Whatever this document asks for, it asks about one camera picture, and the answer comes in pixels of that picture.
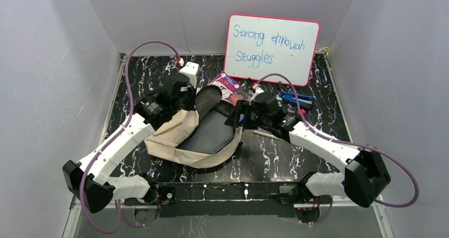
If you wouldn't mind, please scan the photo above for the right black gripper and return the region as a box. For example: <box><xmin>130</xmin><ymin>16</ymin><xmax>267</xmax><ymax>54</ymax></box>
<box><xmin>224</xmin><ymin>99</ymin><xmax>271</xmax><ymax>130</ymax></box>

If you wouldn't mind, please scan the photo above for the beige canvas backpack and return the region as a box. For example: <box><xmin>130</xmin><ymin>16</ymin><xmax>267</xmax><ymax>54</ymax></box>
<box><xmin>144</xmin><ymin>85</ymin><xmax>243</xmax><ymax>169</ymax></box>

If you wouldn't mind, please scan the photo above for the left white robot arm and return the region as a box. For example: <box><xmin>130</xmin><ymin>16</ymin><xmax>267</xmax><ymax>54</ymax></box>
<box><xmin>62</xmin><ymin>72</ymin><xmax>197</xmax><ymax>213</ymax></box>

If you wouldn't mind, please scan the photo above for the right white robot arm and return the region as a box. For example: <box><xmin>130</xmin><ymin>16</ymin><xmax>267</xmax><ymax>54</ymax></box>
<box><xmin>225</xmin><ymin>92</ymin><xmax>391</xmax><ymax>208</ymax></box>

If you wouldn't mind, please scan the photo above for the white marker pale cap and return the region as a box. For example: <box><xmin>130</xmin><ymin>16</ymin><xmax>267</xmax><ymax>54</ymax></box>
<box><xmin>253</xmin><ymin>130</ymin><xmax>280</xmax><ymax>140</ymax></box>

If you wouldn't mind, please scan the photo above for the blue black stapler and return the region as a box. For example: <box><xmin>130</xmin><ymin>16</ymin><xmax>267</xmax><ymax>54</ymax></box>
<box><xmin>281</xmin><ymin>91</ymin><xmax>316</xmax><ymax>110</ymax></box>

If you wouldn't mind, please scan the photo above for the purple colouring book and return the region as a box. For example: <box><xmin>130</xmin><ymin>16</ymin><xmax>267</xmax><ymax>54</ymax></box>
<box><xmin>209</xmin><ymin>71</ymin><xmax>249</xmax><ymax>106</ymax></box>

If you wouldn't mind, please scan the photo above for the red pink highlighter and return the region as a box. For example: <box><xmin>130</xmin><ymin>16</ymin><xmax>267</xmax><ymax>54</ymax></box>
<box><xmin>298</xmin><ymin>109</ymin><xmax>307</xmax><ymax>116</ymax></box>

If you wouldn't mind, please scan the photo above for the pink framed whiteboard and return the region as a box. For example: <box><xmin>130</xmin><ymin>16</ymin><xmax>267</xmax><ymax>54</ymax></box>
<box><xmin>223</xmin><ymin>14</ymin><xmax>320</xmax><ymax>86</ymax></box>

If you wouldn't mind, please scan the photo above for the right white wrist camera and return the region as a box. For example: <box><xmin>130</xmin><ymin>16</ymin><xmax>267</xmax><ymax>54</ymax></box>
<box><xmin>250</xmin><ymin>83</ymin><xmax>267</xmax><ymax>102</ymax></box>

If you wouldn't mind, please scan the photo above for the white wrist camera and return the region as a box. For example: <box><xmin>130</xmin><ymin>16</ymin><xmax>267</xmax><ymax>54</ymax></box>
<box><xmin>179</xmin><ymin>62</ymin><xmax>200</xmax><ymax>88</ymax></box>
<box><xmin>250</xmin><ymin>83</ymin><xmax>267</xmax><ymax>102</ymax></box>

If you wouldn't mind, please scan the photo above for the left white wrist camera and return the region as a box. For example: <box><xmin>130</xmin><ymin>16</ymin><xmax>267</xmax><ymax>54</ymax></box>
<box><xmin>179</xmin><ymin>62</ymin><xmax>200</xmax><ymax>88</ymax></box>

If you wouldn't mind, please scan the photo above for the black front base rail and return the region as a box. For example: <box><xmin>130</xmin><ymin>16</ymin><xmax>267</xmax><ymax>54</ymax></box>
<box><xmin>154</xmin><ymin>182</ymin><xmax>320</xmax><ymax>222</ymax></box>

